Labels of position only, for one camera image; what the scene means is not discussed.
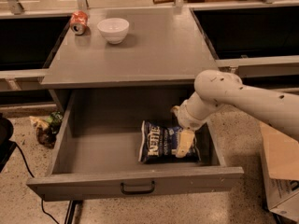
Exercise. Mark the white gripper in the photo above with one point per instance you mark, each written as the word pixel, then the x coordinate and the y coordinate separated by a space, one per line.
pixel 189 119

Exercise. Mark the blue Kettle chip bag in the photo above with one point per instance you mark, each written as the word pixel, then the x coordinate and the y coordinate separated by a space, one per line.
pixel 159 145

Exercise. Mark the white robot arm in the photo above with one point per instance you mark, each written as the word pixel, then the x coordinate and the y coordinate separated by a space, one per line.
pixel 213 89

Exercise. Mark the grey open drawer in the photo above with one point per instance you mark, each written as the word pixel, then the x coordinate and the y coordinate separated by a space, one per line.
pixel 95 153

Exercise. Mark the grey cabinet counter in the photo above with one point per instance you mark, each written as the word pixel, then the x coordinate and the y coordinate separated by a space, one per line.
pixel 151 70

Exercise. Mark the cardboard box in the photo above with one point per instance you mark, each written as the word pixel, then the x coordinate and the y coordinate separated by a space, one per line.
pixel 280 162

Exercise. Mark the white ceramic bowl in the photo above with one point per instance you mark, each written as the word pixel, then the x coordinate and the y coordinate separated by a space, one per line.
pixel 113 30

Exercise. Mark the crumpled snack bags on floor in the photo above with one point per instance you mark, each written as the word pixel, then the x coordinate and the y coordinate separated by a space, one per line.
pixel 47 129

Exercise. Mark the crushed orange soda can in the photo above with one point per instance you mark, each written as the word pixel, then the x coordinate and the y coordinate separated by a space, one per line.
pixel 78 22

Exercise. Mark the black object at left edge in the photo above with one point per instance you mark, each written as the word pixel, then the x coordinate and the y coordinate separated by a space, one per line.
pixel 6 145

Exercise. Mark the black drawer handle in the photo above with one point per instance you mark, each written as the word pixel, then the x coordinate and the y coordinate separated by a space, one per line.
pixel 140 189

